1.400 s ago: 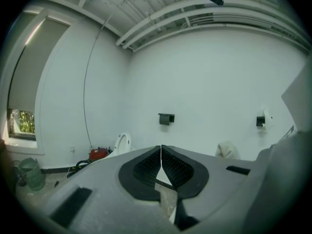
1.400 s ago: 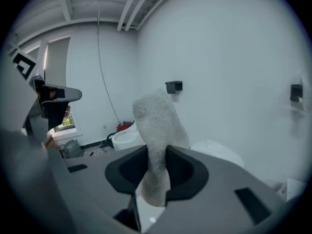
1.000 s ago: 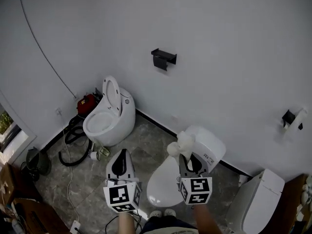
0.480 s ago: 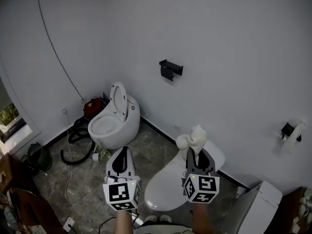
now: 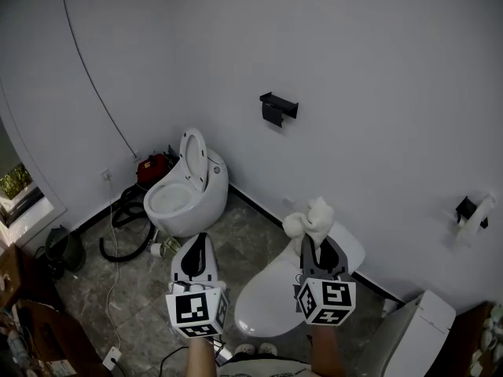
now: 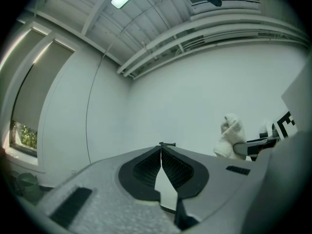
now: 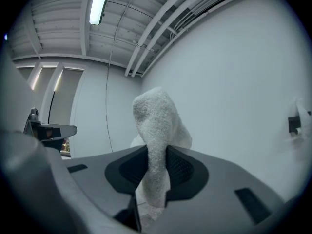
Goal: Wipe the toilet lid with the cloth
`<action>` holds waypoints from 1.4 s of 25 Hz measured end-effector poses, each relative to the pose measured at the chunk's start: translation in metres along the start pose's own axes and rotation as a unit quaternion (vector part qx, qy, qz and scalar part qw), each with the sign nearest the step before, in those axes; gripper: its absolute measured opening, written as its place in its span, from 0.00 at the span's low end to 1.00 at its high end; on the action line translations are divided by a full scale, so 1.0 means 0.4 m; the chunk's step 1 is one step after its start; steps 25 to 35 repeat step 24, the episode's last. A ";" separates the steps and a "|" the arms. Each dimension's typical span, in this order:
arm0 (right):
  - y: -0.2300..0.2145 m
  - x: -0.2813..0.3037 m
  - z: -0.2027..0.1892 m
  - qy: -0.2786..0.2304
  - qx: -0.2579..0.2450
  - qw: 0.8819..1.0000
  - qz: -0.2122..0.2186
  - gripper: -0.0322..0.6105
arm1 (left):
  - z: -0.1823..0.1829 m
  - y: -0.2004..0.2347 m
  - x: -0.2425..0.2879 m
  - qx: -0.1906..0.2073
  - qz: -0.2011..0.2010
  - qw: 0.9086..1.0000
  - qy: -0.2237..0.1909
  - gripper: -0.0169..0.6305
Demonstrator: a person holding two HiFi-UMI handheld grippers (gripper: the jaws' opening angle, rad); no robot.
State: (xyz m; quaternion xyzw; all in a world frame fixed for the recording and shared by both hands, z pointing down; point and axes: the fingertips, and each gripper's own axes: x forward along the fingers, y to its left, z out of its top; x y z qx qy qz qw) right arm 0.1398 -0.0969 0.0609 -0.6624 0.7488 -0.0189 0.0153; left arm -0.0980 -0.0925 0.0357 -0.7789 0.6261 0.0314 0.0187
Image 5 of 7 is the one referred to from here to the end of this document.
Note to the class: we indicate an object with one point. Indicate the person's left forearm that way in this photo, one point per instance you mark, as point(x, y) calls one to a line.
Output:
point(201, 357)

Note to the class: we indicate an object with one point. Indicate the black paper holder with roll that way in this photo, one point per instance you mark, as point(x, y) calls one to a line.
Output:
point(465, 208)

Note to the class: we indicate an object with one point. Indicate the red vacuum cleaner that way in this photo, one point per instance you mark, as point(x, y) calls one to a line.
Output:
point(151, 169)

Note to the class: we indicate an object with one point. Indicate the empty black paper holder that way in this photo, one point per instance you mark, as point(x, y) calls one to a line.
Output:
point(275, 110)

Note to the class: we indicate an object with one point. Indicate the toilet paper roll holder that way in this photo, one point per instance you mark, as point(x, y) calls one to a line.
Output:
point(477, 218)

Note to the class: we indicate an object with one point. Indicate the white cup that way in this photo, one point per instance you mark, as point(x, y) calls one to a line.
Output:
point(156, 249)

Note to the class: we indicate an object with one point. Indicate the pile of white soft items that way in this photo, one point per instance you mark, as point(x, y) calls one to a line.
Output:
point(491, 340)

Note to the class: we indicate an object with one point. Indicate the printed open cardboard box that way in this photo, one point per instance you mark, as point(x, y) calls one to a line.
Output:
point(59, 340)

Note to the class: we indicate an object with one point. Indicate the white toilet with tank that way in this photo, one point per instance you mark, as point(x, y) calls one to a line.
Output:
point(351, 249)

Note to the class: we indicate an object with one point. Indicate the white wall switch plate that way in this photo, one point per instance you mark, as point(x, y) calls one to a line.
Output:
point(288, 201)

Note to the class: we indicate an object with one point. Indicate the person's white shoe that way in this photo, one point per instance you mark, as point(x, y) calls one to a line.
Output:
point(267, 348)
point(244, 349)

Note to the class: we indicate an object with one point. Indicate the person's right forearm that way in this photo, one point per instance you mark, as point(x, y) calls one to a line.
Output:
point(328, 348)

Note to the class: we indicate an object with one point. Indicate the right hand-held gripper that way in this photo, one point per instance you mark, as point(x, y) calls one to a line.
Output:
point(328, 297)

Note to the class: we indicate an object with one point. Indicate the white toilet lid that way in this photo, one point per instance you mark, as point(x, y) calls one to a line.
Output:
point(267, 301)

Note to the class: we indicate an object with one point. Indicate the white power strip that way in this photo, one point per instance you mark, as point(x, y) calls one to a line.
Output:
point(112, 359)

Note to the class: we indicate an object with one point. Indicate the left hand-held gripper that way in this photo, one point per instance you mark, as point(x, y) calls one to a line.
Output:
point(190, 308)

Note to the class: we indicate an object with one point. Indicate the green plastic basket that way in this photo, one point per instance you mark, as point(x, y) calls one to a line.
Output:
point(67, 249)

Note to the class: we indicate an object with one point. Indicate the white fluffy cloth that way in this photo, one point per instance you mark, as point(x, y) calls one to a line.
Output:
point(314, 220)

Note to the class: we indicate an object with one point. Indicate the brown cardboard box black logo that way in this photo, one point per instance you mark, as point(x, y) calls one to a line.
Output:
point(465, 344)

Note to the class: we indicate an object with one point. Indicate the person's white printed shirt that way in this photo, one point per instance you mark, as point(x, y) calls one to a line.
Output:
point(267, 368)

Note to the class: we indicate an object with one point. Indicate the window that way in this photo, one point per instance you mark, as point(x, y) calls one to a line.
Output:
point(19, 198)

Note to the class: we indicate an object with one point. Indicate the egg-shaped white toilet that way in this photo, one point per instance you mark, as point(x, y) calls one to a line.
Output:
point(208, 202)

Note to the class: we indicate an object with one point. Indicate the white wall socket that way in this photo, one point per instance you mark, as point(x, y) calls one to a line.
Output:
point(107, 174)

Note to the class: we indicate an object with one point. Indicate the plain brown cardboard box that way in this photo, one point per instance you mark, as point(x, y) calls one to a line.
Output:
point(9, 277)

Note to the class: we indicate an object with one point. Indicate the boxy white toilet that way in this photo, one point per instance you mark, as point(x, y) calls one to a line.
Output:
point(416, 336)

